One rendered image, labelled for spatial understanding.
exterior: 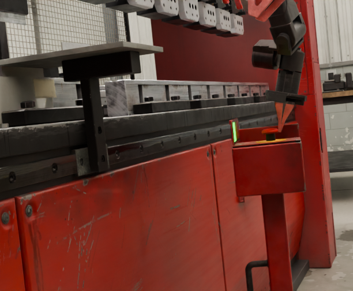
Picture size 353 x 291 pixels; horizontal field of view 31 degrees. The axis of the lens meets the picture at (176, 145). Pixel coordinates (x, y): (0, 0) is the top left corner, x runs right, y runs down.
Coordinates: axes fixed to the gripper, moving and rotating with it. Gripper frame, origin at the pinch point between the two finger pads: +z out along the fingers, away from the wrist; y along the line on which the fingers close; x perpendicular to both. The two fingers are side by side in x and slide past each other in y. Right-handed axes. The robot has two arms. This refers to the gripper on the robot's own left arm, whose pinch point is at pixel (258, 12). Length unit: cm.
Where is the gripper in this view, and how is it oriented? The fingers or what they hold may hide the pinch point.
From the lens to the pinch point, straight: 90.3
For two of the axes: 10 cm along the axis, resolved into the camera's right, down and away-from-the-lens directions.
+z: -3.4, 9.2, 1.9
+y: -3.0, 0.8, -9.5
